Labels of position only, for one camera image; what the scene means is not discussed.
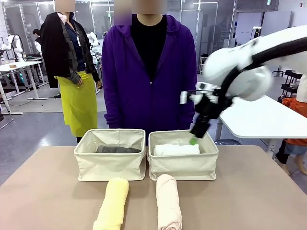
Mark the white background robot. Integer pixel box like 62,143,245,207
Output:
86,32,101,56

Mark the person in yellow skirt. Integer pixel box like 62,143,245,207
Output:
40,0,101,144

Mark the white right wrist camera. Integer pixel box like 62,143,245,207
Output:
180,81,212,105

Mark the person in purple hoodie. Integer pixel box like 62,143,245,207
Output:
102,0,198,146

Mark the grey towel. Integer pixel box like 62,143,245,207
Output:
96,145,142,154

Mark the yellow skirt person right hand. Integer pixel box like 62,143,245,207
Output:
72,71,83,86

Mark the person in dark vest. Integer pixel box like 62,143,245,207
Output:
32,28,43,52

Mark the cream fabric basket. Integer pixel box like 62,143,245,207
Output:
73,128,147,182
147,129,219,181

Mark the black right arm cable sleeve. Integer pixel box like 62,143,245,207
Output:
215,35,307,120

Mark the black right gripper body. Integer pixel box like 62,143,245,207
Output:
194,90,223,120

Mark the white side table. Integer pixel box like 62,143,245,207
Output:
214,94,307,144

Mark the white humanoid robot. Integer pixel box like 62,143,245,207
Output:
6,34,24,62

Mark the white towel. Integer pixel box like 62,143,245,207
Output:
153,143,201,157

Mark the white background desk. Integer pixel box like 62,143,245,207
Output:
0,60,47,115

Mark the yellow rolled towel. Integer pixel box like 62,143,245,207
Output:
92,177,130,230

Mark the beige towel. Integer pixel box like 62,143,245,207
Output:
155,173,183,230

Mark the black utility cart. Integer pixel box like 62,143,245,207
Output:
278,69,303,102

